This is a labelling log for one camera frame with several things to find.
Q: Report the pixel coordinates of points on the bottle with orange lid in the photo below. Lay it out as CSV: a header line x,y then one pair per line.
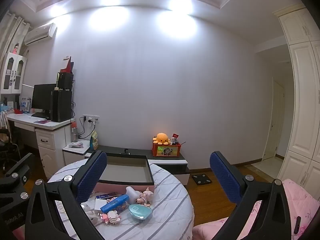
x,y
74,132

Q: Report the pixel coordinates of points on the black bathroom scale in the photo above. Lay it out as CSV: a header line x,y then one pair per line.
x,y
202,179

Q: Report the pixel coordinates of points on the white air conditioner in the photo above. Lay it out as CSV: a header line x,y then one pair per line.
x,y
40,33

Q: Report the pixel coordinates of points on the blue tube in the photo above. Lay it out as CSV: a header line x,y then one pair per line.
x,y
113,203

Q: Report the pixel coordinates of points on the pink packet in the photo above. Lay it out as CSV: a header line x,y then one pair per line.
x,y
76,145

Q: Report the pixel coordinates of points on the white side cabinet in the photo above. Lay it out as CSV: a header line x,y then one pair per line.
x,y
73,155

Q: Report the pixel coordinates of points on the cream wardrobe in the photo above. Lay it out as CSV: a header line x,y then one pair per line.
x,y
305,92

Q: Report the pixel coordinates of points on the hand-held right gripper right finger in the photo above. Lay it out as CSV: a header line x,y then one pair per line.
x,y
225,177

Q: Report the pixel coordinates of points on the white card box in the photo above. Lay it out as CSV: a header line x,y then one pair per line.
x,y
100,205

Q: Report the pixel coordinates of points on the beige curtain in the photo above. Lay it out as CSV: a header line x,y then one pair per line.
x,y
10,32

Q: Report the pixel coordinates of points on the white door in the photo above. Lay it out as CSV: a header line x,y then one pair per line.
x,y
273,120

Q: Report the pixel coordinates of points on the pink floral blanket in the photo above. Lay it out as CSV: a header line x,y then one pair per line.
x,y
297,200

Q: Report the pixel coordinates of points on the pink notebook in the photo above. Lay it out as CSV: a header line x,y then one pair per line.
x,y
42,121

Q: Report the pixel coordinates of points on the round table with striped cloth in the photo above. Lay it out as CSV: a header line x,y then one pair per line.
x,y
162,212

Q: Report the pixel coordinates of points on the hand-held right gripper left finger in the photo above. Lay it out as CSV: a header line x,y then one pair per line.
x,y
91,177

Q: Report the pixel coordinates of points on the pink block toy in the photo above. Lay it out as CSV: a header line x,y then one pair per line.
x,y
110,217

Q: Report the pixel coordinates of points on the white plug adapter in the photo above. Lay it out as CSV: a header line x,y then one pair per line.
x,y
131,193

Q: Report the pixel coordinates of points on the white wall socket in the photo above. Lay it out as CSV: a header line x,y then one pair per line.
x,y
91,119

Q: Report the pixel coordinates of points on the black speaker box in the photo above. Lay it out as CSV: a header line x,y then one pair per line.
x,y
66,81

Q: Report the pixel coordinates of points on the blue and yellow snack bag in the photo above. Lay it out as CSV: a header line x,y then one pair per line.
x,y
94,140

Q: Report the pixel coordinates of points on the black keyboard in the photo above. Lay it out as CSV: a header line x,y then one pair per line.
x,y
40,115

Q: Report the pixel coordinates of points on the blue and white carton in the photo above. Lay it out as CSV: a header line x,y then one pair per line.
x,y
25,105

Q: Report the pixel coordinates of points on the red desk tray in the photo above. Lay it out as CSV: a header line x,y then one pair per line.
x,y
18,111

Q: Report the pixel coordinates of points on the red paper bag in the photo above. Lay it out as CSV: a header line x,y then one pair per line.
x,y
68,66

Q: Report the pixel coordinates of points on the toys in red crate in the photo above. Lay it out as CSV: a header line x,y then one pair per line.
x,y
175,138

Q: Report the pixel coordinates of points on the pink shallow box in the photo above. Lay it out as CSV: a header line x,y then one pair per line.
x,y
125,167

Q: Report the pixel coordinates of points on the white desk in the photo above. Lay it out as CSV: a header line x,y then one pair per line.
x,y
47,142

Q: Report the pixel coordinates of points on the red storage crate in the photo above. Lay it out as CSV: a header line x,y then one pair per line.
x,y
166,151

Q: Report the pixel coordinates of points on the dark blue small box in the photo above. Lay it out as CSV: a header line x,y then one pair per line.
x,y
106,195

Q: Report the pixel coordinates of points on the white astronaut figure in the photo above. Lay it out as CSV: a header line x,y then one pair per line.
x,y
91,216

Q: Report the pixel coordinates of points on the small pink doll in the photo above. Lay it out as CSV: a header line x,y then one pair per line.
x,y
16,48

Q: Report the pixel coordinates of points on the low black-top cabinet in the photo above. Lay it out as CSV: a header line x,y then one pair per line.
x,y
170,165

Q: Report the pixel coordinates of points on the white glass-door cabinet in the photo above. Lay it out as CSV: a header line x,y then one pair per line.
x,y
12,72

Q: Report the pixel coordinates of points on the orange octopus plush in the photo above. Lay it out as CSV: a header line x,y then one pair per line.
x,y
162,138

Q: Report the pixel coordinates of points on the pink pig figurine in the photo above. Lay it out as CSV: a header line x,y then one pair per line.
x,y
147,195

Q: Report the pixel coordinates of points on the black computer tower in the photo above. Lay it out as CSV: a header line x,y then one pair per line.
x,y
61,106

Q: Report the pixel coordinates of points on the black office chair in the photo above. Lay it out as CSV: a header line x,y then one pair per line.
x,y
7,150

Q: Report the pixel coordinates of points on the small black dumbbell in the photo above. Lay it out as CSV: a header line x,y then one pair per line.
x,y
127,151

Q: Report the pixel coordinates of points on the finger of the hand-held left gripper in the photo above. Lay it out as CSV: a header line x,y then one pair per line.
x,y
21,163

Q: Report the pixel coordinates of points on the black computer monitor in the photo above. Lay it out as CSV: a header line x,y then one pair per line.
x,y
42,96

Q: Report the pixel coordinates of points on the small white desk fan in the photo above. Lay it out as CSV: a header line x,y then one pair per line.
x,y
58,81

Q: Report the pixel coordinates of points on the teal oval case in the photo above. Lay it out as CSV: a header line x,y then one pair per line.
x,y
140,212

